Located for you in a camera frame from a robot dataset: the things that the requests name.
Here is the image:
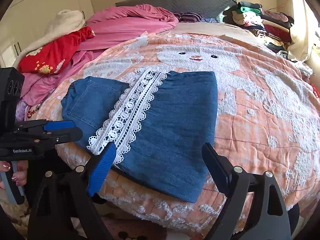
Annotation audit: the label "white fluffy cloth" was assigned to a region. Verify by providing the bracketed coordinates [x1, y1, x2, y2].
[14, 9, 86, 62]

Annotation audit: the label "red floral cloth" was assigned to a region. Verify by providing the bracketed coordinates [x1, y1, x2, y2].
[17, 26, 96, 75]

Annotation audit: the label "pink duvet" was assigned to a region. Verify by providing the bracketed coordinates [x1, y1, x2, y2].
[15, 4, 179, 107]

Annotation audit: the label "grey quilted headboard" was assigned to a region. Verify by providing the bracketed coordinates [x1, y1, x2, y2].
[115, 0, 237, 23]

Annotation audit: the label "purple striped pillow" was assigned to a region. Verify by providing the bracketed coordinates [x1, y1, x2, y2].
[172, 12, 206, 23]

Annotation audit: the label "person's left hand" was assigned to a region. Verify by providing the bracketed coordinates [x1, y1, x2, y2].
[0, 160, 28, 190]

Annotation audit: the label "blue denim pants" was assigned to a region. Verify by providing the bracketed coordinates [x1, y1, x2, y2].
[61, 70, 218, 203]

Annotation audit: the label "cream wardrobe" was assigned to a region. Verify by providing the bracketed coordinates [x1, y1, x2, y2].
[0, 0, 95, 68]

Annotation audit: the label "beige bed sheet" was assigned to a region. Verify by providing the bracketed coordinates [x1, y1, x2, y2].
[156, 21, 263, 43]

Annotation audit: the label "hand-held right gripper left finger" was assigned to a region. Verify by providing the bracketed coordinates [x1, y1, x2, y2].
[28, 142, 117, 240]

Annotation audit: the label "peach blanket with white bear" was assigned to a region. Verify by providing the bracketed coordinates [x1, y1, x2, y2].
[26, 33, 316, 232]

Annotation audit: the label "cream curtain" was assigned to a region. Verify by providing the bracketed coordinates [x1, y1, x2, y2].
[286, 0, 319, 62]

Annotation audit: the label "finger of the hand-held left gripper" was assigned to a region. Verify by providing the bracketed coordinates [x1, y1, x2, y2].
[14, 119, 76, 133]
[35, 127, 83, 146]

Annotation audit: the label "pile of folded clothes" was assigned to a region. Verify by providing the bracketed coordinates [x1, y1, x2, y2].
[222, 1, 296, 54]

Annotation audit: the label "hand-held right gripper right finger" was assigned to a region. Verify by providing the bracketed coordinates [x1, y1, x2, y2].
[200, 142, 292, 240]

